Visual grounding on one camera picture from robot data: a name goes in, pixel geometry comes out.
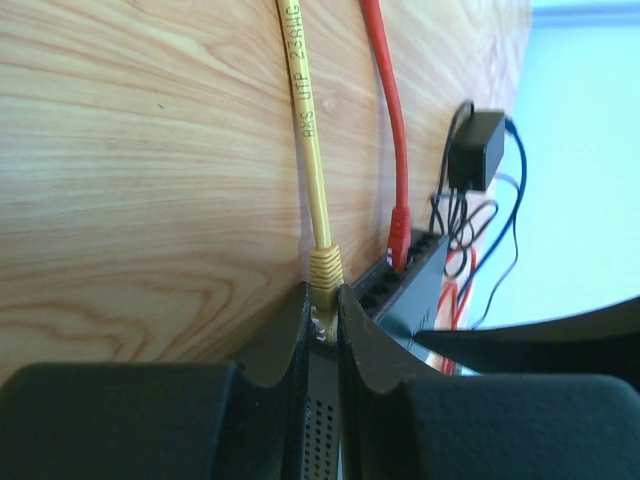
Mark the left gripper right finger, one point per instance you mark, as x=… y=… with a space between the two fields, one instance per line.
x=401 y=419

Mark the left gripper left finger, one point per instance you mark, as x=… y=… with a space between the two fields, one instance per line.
x=241 y=418

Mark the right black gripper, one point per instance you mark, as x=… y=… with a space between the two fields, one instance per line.
x=600 y=342

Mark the black network switch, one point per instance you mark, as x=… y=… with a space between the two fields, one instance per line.
x=400 y=304

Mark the black power adapter right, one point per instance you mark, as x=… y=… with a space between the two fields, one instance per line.
x=476 y=151

